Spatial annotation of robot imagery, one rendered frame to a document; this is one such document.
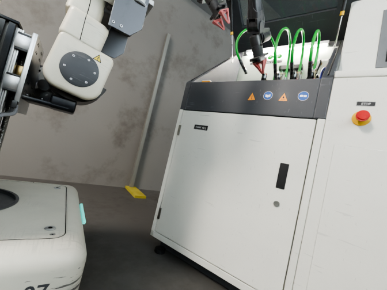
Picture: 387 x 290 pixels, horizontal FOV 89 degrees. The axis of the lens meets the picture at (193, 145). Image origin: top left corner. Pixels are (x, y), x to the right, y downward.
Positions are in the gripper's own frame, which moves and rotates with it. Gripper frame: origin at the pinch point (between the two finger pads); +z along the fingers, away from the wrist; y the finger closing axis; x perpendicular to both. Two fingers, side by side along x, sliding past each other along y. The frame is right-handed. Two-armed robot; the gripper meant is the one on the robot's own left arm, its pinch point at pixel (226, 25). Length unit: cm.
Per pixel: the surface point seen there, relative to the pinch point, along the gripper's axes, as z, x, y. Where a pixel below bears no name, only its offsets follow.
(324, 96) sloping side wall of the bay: 56, 20, -38
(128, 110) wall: -18, 33, 146
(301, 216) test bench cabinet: 88, 51, -27
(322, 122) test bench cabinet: 63, 26, -36
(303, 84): 49, 19, -32
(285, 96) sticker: 49, 24, -27
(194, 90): 22.3, 34.1, 10.9
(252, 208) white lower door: 81, 58, -13
